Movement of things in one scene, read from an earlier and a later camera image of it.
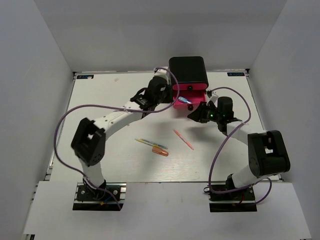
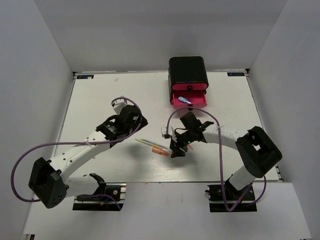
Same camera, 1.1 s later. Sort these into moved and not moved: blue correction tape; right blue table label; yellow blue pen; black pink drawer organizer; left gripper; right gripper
Moved: left gripper; right gripper
Not moved: blue correction tape; yellow blue pen; black pink drawer organizer; right blue table label
